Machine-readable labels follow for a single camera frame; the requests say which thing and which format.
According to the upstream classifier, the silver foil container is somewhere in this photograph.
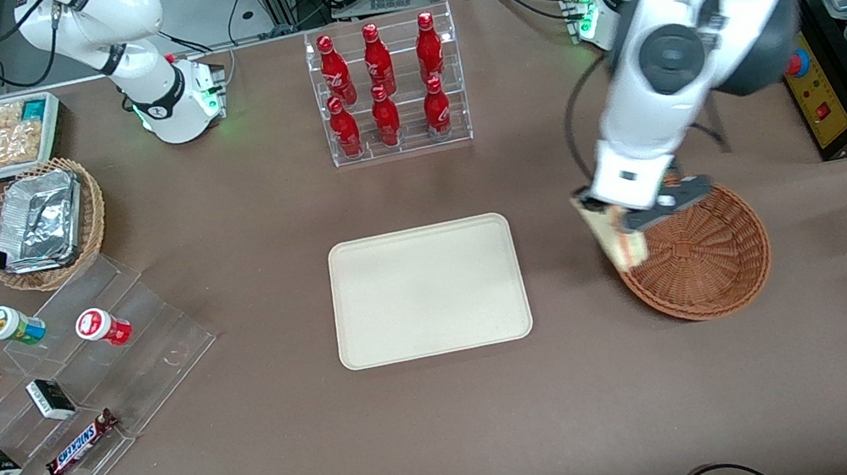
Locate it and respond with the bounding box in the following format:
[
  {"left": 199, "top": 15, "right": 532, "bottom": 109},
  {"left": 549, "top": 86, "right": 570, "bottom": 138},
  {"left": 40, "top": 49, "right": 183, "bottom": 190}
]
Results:
[{"left": 0, "top": 165, "right": 96, "bottom": 280}]

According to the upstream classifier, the white cup green lid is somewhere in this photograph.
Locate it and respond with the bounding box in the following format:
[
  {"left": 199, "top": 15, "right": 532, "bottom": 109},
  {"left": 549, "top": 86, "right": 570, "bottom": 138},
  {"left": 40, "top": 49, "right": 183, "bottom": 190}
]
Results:
[{"left": 0, "top": 299, "right": 50, "bottom": 351}]

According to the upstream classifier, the small light wicker basket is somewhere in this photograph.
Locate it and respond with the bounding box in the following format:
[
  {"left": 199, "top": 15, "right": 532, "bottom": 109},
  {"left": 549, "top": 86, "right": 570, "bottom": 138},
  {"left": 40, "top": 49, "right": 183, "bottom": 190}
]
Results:
[{"left": 0, "top": 150, "right": 119, "bottom": 299}]

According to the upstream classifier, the clear acrylic stepped display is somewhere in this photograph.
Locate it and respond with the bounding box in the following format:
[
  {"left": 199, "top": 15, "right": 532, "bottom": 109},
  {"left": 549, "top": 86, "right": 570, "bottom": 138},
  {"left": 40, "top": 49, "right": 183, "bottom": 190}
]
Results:
[{"left": 0, "top": 238, "right": 241, "bottom": 475}]

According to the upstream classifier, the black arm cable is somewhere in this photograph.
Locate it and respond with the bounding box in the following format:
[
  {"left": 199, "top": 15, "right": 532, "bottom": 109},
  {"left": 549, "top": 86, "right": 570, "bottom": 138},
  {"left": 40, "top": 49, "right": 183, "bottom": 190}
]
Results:
[{"left": 553, "top": 54, "right": 641, "bottom": 196}]

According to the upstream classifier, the white cup red lid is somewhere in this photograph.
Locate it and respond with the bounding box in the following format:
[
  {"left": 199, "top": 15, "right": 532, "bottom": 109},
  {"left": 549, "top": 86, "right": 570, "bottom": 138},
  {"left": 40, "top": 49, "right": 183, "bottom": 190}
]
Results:
[{"left": 72, "top": 302, "right": 136, "bottom": 354}]

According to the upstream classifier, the snickers chocolate bar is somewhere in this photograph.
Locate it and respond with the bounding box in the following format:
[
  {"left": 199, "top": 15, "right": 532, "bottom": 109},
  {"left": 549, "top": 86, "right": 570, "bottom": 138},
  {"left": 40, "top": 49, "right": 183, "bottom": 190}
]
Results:
[{"left": 37, "top": 406, "right": 128, "bottom": 475}]

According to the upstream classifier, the teal snack packet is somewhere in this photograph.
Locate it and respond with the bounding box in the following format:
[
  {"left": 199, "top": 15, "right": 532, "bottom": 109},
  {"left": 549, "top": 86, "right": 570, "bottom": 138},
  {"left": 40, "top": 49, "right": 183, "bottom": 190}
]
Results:
[{"left": 18, "top": 97, "right": 51, "bottom": 124}]

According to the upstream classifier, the clear acrylic bottle rack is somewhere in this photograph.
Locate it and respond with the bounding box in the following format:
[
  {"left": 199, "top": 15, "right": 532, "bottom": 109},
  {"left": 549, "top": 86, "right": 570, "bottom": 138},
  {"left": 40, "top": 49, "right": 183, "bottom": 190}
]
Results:
[{"left": 300, "top": 0, "right": 476, "bottom": 171}]

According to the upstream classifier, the round brown wicker basket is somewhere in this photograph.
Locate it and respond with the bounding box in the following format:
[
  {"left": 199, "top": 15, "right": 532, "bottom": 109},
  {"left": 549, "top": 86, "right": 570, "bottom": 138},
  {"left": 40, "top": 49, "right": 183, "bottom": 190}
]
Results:
[{"left": 606, "top": 173, "right": 781, "bottom": 333}]

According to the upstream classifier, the triangle sandwich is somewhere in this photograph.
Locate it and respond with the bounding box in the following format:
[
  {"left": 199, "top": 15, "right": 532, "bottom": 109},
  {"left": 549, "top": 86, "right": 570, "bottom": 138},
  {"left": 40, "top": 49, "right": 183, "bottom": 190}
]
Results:
[{"left": 569, "top": 183, "right": 651, "bottom": 278}]

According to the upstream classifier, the red cola bottle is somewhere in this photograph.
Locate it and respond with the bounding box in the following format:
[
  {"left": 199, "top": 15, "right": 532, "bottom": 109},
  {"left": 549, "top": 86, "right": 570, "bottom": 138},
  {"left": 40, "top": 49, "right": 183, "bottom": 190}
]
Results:
[
  {"left": 367, "top": 83, "right": 406, "bottom": 149},
  {"left": 315, "top": 31, "right": 360, "bottom": 109},
  {"left": 418, "top": 75, "right": 457, "bottom": 141},
  {"left": 359, "top": 20, "right": 399, "bottom": 100},
  {"left": 326, "top": 93, "right": 365, "bottom": 161},
  {"left": 411, "top": 9, "right": 449, "bottom": 84}
]

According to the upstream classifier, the beige rectangular tray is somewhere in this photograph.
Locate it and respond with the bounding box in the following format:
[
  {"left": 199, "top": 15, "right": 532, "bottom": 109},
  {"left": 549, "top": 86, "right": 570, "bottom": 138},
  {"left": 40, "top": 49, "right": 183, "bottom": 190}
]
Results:
[{"left": 320, "top": 210, "right": 537, "bottom": 373}]

